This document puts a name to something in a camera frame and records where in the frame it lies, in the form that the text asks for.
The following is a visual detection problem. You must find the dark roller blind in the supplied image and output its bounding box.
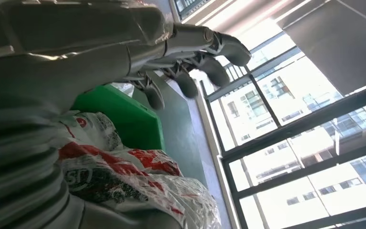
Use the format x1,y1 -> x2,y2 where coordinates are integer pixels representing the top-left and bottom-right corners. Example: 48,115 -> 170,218
277,0 -> 366,95

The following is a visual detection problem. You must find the white window sill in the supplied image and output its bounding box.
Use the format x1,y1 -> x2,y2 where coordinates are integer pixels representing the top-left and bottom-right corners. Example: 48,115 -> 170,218
195,80 -> 242,229

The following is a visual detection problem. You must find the crumpled grey mailer package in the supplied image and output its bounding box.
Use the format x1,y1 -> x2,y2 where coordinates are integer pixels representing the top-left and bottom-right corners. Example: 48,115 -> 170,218
58,110 -> 125,152

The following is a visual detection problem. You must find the green plastic crate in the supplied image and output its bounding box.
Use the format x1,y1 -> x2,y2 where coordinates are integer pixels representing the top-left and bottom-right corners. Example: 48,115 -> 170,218
71,83 -> 166,152

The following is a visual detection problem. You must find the black window frame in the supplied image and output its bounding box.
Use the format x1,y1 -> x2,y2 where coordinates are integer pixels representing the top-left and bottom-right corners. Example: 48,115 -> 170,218
199,31 -> 366,229

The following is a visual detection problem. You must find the grey mailer package red print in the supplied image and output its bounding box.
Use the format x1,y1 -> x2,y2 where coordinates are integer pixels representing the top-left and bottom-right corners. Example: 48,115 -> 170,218
58,142 -> 222,229

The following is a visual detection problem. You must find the white building outside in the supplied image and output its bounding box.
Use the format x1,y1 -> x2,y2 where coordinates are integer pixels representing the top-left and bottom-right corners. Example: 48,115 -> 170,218
202,31 -> 366,229

